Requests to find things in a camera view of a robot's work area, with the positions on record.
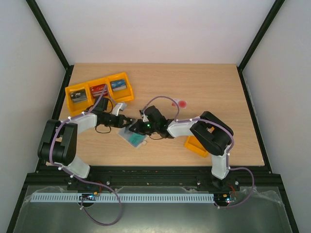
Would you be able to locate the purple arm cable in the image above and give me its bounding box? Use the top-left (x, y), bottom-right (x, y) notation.
top-left (48, 83), bottom-right (122, 227)
top-left (142, 96), bottom-right (256, 210)

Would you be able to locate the teal green card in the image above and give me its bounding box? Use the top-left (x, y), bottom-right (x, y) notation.
top-left (128, 133), bottom-right (146, 147)

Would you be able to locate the beige leather card holder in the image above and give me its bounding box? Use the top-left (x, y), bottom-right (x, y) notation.
top-left (118, 127), bottom-right (147, 149)

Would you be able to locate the yellow three-compartment bin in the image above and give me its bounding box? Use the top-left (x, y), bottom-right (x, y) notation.
top-left (65, 72), bottom-right (134, 117)

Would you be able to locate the black card stack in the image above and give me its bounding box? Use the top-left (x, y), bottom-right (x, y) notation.
top-left (70, 89), bottom-right (87, 104)

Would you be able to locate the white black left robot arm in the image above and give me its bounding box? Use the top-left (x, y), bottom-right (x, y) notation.
top-left (37, 97), bottom-right (135, 179)

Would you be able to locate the white card with red circle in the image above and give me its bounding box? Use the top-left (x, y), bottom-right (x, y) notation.
top-left (172, 99), bottom-right (187, 109)

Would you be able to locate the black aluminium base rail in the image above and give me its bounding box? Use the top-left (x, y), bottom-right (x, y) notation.
top-left (73, 166), bottom-right (240, 192)

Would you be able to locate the black frame post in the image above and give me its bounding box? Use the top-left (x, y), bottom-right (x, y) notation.
top-left (25, 0), bottom-right (73, 71)
top-left (238, 0), bottom-right (286, 71)

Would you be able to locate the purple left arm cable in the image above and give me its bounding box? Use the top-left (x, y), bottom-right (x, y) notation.
top-left (48, 83), bottom-right (122, 227)

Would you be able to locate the black left frame post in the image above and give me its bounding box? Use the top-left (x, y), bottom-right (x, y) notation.
top-left (25, 0), bottom-right (73, 71)

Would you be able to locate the black right frame post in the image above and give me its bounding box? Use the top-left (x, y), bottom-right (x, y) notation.
top-left (238, 0), bottom-right (286, 71)

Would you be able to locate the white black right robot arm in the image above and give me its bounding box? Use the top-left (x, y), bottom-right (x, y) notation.
top-left (129, 106), bottom-right (234, 190)

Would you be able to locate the white slotted cable duct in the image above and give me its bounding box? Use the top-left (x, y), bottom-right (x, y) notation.
top-left (30, 193), bottom-right (214, 203)

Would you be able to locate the small yellow bin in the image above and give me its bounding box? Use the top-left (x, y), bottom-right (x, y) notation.
top-left (184, 136), bottom-right (208, 158)

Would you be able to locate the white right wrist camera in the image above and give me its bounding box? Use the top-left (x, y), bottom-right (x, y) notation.
top-left (139, 110), bottom-right (149, 122)

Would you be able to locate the red card stack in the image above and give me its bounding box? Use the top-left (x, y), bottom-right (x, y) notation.
top-left (90, 84), bottom-right (106, 98)

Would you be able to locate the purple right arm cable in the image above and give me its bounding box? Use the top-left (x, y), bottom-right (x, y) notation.
top-left (142, 96), bottom-right (256, 210)

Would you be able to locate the blue card stack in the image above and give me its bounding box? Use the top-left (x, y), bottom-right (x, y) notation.
top-left (110, 79), bottom-right (127, 92)

